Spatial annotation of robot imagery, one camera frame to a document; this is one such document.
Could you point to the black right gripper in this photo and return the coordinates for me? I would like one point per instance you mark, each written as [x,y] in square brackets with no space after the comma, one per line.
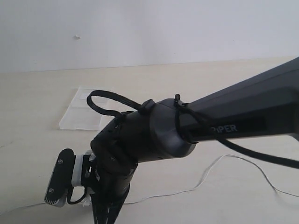
[107,178]

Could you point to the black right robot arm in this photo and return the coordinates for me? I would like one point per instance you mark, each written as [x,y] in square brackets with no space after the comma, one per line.
[264,105]

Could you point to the clear plastic storage box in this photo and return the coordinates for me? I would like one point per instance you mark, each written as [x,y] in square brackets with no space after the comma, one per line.
[79,116]

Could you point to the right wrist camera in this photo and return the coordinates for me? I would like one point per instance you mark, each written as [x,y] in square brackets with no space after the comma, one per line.
[67,174]

